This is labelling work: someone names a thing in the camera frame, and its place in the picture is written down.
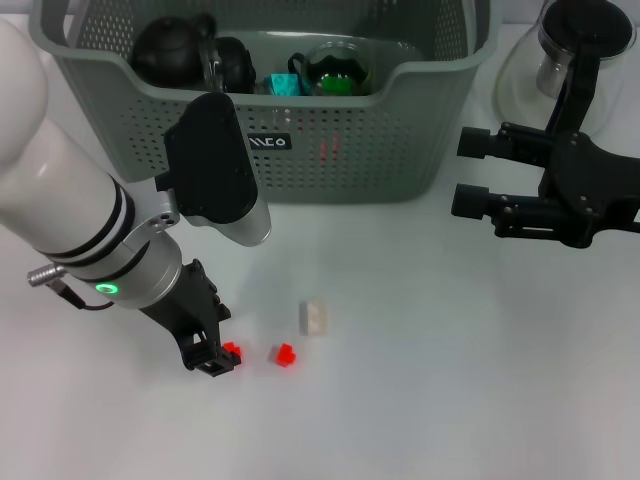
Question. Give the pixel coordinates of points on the teal square plate brick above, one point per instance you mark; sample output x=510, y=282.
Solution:
x=286, y=85

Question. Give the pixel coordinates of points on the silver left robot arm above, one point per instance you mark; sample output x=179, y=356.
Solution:
x=60, y=190

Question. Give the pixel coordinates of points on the grey perforated storage bin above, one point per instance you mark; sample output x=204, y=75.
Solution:
x=350, y=150

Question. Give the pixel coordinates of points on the translucent white building brick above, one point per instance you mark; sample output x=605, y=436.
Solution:
x=315, y=318

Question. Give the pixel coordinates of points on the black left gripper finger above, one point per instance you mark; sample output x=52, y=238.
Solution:
x=217, y=365
x=224, y=312

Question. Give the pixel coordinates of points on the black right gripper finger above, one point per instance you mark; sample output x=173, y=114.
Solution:
x=472, y=142
x=467, y=201

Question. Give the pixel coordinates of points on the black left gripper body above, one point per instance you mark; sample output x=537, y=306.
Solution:
x=185, y=315

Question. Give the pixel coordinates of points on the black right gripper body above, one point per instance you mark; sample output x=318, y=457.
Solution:
x=590, y=185

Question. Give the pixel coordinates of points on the green building brick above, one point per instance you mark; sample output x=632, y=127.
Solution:
x=336, y=84

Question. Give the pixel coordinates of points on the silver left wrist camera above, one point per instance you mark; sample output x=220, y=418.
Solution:
x=215, y=165

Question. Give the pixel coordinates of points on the dark clay teapot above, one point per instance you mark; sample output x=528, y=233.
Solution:
x=167, y=50

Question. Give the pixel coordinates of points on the small red building brick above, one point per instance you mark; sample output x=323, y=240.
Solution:
x=234, y=350
x=285, y=355

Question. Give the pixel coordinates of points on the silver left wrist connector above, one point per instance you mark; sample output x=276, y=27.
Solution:
x=45, y=275

